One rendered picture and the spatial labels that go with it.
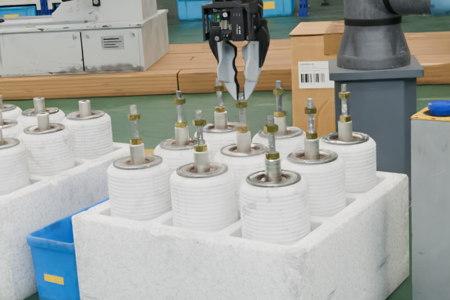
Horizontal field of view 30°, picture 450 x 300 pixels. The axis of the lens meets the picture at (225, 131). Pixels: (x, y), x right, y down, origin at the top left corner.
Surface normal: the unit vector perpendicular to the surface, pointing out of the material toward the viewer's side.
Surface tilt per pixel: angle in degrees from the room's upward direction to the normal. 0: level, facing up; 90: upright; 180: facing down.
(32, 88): 90
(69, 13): 90
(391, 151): 90
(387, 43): 72
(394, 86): 90
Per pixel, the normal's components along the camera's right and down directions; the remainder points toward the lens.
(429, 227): -0.54, 0.22
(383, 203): 0.84, 0.07
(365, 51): -0.36, -0.07
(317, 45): -0.22, 0.24
